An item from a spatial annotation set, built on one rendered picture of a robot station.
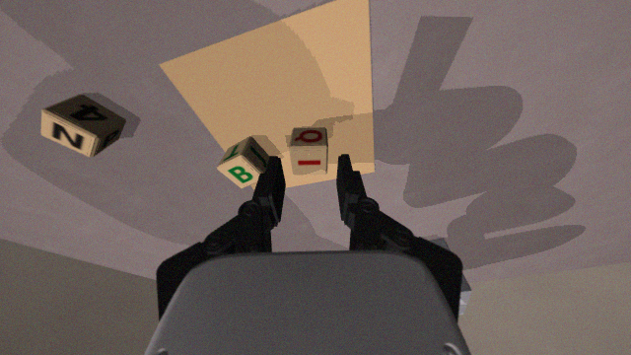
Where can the tan flat mat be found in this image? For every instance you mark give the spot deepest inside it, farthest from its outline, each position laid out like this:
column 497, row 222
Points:
column 309, row 70

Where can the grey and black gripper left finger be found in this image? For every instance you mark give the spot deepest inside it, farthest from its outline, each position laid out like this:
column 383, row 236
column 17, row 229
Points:
column 250, row 229

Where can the beige letter block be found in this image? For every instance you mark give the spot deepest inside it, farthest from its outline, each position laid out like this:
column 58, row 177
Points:
column 81, row 124
column 244, row 162
column 309, row 151

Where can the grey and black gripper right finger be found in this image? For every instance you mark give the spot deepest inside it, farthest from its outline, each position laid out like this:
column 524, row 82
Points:
column 374, row 230

